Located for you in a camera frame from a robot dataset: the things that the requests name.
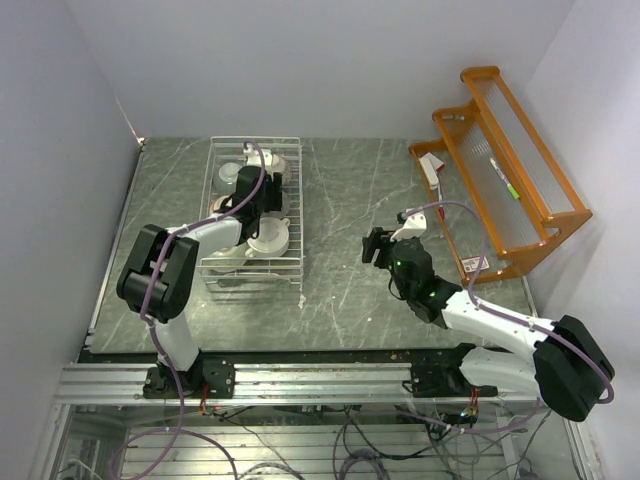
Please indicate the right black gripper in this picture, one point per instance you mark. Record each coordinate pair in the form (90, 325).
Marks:
(378, 239)

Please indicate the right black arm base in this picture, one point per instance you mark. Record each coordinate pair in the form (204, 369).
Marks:
(437, 372)

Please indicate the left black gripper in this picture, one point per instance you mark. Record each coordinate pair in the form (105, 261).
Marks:
(274, 188)

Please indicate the orange wooden shelf rack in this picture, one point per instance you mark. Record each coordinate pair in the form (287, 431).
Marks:
(494, 124)

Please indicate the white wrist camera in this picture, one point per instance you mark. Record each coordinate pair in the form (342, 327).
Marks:
(412, 225)
(263, 157)

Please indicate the white wire dish rack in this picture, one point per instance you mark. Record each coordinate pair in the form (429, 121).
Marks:
(288, 268)

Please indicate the red patterned bowl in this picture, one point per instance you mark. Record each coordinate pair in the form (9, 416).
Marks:
(221, 205)

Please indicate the green tipped marker pen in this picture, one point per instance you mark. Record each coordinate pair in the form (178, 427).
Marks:
(513, 192)

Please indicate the grey ceramic bowl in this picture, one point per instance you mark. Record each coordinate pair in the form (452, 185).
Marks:
(226, 178)

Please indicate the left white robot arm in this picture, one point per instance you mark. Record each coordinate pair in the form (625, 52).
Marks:
(156, 280)

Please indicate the light grey bowl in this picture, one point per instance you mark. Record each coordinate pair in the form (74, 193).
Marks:
(227, 260)

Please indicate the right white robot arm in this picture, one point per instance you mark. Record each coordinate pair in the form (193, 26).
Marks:
(558, 361)

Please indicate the white handled soup bowl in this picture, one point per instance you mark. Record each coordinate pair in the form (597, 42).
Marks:
(272, 241)

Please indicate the white red eraser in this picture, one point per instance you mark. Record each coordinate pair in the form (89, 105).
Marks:
(431, 166)

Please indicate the beige patterned bowl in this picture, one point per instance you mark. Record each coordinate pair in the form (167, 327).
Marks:
(280, 166)

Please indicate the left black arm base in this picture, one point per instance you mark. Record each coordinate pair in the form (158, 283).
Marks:
(210, 377)

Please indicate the small red label card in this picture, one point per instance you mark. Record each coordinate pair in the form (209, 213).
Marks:
(471, 264)

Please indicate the red marker pen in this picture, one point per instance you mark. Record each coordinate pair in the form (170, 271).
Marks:
(439, 195)

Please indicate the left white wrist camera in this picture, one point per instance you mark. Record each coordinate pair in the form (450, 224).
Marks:
(263, 157)

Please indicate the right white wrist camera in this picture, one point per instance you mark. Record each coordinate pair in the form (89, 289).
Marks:
(412, 225)

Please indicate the aluminium mounting rail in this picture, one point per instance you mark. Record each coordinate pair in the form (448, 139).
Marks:
(260, 384)

